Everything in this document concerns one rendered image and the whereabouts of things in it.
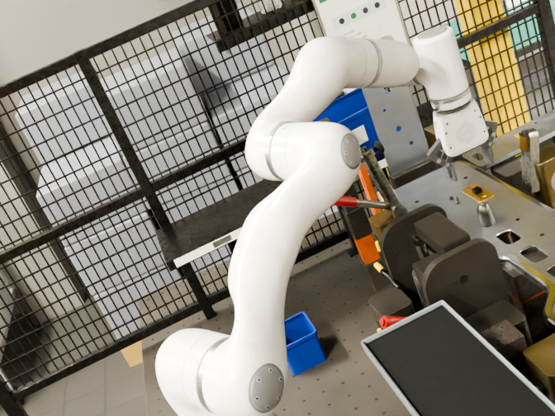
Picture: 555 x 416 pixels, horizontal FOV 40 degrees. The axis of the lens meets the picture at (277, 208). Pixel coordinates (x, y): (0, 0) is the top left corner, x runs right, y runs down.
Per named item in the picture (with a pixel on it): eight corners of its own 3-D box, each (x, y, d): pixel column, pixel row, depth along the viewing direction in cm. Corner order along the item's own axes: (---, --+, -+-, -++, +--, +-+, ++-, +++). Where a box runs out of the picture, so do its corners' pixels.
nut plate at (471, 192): (495, 196, 165) (493, 191, 164) (480, 203, 164) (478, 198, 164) (475, 183, 172) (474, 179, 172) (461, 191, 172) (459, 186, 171)
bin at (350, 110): (408, 137, 201) (394, 92, 195) (311, 190, 194) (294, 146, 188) (377, 125, 215) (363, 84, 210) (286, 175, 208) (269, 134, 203)
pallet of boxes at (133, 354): (321, 200, 427) (243, 0, 378) (366, 261, 354) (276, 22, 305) (125, 287, 422) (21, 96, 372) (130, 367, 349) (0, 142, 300)
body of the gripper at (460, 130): (438, 114, 155) (452, 161, 160) (481, 93, 156) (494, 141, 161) (422, 106, 162) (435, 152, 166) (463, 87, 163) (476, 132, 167)
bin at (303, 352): (329, 359, 186) (317, 331, 182) (293, 377, 185) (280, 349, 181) (315, 338, 196) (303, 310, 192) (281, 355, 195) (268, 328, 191)
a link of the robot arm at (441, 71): (418, 101, 159) (456, 99, 153) (400, 43, 154) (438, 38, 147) (438, 83, 164) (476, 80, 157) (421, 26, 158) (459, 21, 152)
